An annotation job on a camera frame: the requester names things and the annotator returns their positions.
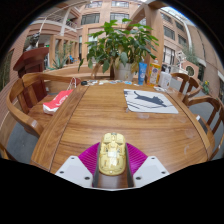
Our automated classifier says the wooden armchair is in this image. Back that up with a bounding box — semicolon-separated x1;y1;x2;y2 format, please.
5;72;83;138
186;95;224;161
169;72;203;102
90;62;116;80
0;142;10;160

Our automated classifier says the yellow dish soap bottle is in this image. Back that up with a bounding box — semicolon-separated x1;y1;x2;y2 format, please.
147;61;162;87

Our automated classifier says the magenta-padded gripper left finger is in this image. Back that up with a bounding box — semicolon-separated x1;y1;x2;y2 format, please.
54;142;101;188

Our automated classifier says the dark wooden pedestal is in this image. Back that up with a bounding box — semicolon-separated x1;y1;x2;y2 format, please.
13;46;50;111

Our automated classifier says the spiky agave plant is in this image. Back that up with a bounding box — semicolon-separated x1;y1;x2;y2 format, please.
49;53;72;70

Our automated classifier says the red and white bag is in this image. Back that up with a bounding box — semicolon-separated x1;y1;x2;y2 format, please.
42;88;74;115

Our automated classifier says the yellow computer mouse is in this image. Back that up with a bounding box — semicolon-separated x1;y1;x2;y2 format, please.
98;132;127;177

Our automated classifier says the dark bust statue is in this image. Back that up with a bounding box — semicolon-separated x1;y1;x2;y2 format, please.
25;32;41;51

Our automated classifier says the yellow flowering potted plant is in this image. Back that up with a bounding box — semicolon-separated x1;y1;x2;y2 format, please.
201;80;212;96

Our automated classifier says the leafy plant in white pot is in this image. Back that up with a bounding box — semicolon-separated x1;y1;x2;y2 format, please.
77;18;160;82

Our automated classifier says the grey cat-print mouse pad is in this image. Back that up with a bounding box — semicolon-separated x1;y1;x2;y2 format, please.
123;88;179;115

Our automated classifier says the long wooden planter box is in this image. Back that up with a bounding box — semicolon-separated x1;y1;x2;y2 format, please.
46;64;114;83

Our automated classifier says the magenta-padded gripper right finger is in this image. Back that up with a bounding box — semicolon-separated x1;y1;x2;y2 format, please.
125;143;170;188

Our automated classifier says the blue tube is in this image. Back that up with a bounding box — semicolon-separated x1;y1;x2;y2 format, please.
137;61;148;86

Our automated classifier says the white pump bottle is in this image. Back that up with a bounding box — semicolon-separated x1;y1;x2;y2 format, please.
157;70;173;90

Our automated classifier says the white abstract sculpture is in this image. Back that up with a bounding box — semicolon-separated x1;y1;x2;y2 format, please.
176;49;188;69

